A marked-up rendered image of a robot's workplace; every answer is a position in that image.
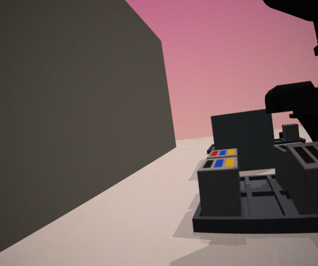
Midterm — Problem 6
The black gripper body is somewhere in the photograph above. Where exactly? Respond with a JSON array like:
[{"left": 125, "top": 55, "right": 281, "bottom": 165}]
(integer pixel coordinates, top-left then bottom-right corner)
[{"left": 265, "top": 81, "right": 318, "bottom": 114}]

